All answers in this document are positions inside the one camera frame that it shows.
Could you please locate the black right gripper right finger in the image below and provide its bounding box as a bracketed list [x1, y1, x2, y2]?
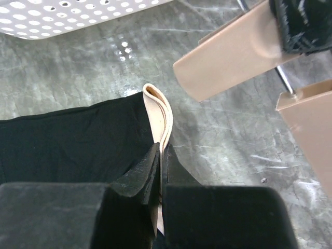
[162, 145, 298, 248]

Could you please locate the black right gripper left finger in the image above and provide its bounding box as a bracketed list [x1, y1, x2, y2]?
[1, 144, 160, 248]

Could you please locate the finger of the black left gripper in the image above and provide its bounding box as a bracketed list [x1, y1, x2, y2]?
[269, 0, 331, 54]

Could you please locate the beige clip hanger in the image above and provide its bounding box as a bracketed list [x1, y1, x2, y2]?
[173, 1, 331, 195]

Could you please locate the black underwear beige waistband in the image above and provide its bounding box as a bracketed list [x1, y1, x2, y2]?
[0, 82, 174, 237]

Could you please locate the white perforated plastic basket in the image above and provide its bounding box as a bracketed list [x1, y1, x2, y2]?
[1, 0, 166, 40]

